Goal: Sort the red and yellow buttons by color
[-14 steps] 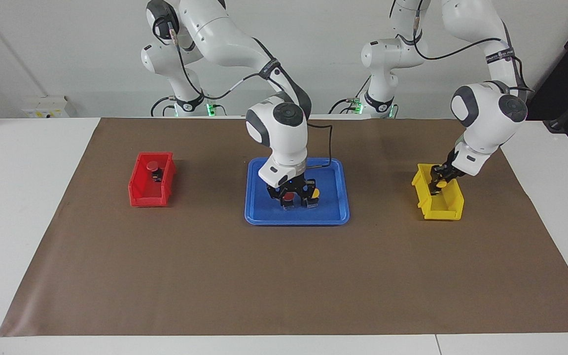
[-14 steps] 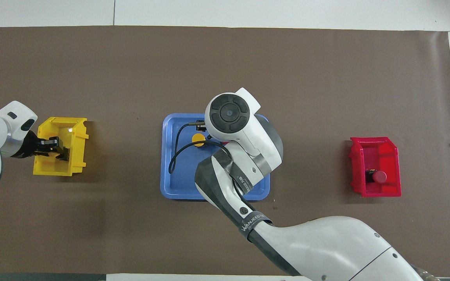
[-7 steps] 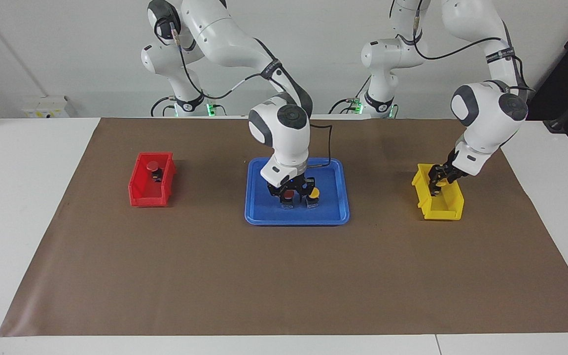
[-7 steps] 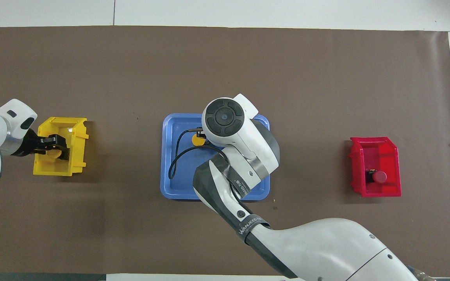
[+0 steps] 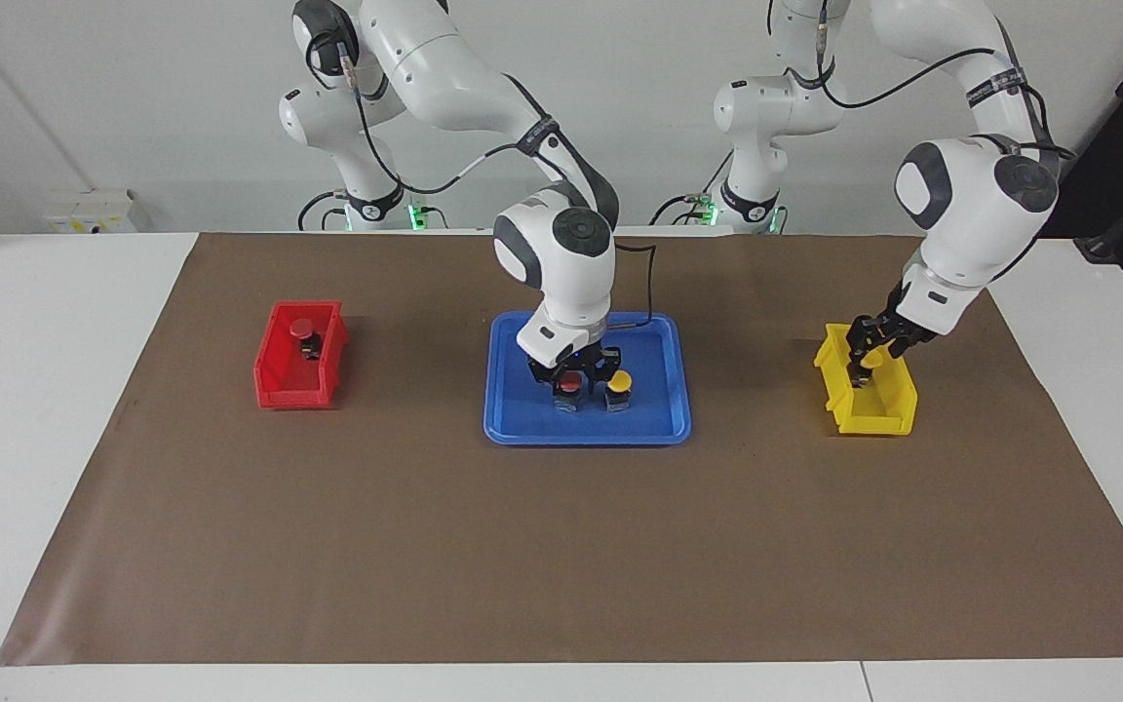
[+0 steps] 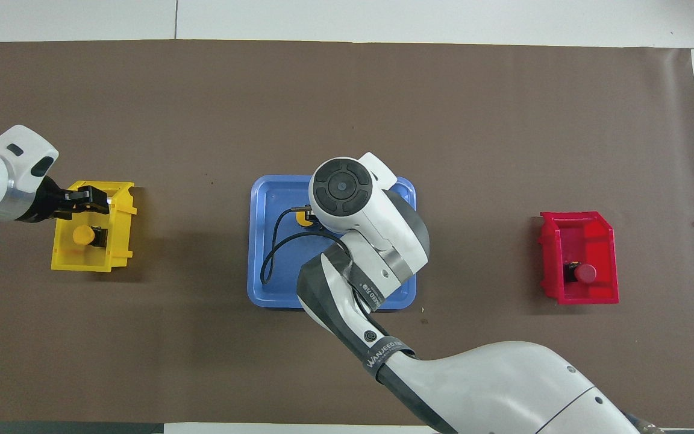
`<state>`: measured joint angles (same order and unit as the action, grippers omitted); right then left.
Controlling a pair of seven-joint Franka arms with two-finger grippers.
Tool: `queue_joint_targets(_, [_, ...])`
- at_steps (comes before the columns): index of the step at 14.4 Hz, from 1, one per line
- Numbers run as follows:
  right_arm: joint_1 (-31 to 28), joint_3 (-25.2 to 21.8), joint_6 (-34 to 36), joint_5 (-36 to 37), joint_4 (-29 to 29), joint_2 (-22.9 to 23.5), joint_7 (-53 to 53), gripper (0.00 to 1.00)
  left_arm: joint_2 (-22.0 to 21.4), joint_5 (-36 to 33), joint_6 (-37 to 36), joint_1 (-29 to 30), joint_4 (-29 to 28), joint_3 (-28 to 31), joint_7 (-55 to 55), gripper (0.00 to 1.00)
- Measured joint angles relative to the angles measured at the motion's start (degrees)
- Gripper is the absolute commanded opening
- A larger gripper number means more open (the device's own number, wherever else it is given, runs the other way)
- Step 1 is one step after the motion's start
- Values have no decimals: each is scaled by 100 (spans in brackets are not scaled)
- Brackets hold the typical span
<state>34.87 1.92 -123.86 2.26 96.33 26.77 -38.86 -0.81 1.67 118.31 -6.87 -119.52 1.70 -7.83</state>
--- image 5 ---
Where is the black base cable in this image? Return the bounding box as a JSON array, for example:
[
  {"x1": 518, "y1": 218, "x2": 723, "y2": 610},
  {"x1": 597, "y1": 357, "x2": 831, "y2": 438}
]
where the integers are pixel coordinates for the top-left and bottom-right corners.
[
  {"x1": 648, "y1": 151, "x2": 734, "y2": 228},
  {"x1": 297, "y1": 190, "x2": 349, "y2": 233}
]

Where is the white wall socket box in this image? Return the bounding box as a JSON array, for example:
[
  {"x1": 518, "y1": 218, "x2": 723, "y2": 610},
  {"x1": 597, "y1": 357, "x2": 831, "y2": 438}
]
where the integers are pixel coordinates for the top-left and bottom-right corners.
[{"x1": 43, "y1": 189, "x2": 139, "y2": 235}]

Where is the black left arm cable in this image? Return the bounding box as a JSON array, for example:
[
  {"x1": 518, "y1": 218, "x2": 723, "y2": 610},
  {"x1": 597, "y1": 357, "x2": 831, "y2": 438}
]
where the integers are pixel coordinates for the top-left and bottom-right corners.
[{"x1": 813, "y1": 24, "x2": 1075, "y2": 163}]

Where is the blue plastic tray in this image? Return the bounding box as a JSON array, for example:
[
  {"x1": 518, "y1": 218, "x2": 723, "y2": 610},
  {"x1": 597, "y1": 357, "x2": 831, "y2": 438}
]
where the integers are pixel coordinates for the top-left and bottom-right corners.
[{"x1": 483, "y1": 311, "x2": 694, "y2": 448}]

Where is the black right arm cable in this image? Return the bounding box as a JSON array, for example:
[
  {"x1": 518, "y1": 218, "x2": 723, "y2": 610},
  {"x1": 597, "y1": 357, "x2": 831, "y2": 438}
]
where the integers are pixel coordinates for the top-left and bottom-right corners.
[{"x1": 306, "y1": 29, "x2": 661, "y2": 329}]

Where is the brown paper mat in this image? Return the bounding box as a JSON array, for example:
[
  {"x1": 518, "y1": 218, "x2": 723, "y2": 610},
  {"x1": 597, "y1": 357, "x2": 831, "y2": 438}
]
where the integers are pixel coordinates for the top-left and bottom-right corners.
[{"x1": 0, "y1": 232, "x2": 1123, "y2": 667}]

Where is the red plastic bin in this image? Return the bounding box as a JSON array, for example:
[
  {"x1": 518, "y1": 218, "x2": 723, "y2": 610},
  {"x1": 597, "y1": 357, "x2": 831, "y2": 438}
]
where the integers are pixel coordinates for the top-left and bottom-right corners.
[{"x1": 252, "y1": 300, "x2": 351, "y2": 410}]

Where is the yellow plastic bin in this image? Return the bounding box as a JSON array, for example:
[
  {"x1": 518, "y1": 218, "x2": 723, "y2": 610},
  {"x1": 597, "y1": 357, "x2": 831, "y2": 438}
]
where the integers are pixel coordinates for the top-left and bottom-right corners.
[{"x1": 813, "y1": 323, "x2": 918, "y2": 437}]

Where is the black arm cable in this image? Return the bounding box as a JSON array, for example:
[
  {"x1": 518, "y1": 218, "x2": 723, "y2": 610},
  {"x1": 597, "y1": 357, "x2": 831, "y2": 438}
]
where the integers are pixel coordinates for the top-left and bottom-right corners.
[
  {"x1": 813, "y1": 24, "x2": 1075, "y2": 163},
  {"x1": 306, "y1": 29, "x2": 661, "y2": 329}
]

